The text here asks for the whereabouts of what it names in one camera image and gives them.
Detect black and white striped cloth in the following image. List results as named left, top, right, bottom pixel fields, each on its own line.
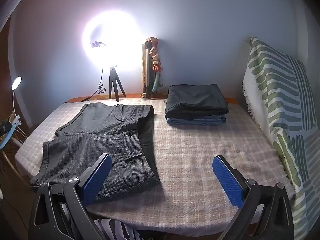
left=94, top=218, right=147, bottom=240

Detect bundle of cloth and poles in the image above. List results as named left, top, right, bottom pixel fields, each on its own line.
left=140, top=37, right=164, bottom=98

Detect folded black pants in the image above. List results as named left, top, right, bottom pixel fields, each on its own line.
left=165, top=84, right=229, bottom=119

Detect black cable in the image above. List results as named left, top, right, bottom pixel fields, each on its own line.
left=81, top=66, right=106, bottom=102

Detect white clip lamp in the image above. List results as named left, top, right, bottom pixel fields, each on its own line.
left=0, top=76, right=23, bottom=150

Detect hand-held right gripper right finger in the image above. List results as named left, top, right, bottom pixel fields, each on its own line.
left=212, top=155, right=294, bottom=240

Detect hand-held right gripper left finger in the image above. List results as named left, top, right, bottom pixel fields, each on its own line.
left=29, top=153, right=113, bottom=240

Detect folded blue pants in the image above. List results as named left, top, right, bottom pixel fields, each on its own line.
left=166, top=115, right=227, bottom=126

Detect ring light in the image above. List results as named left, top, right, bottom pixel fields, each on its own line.
left=82, top=9, right=145, bottom=67

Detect checked bed sheet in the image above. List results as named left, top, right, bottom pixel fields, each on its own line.
left=14, top=97, right=297, bottom=230

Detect green striped white blanket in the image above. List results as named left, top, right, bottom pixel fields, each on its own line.
left=242, top=36, right=320, bottom=240

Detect grey checked pants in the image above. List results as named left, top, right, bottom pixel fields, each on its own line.
left=30, top=102, right=161, bottom=203

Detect black tripod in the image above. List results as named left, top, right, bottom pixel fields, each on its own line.
left=108, top=65, right=127, bottom=102

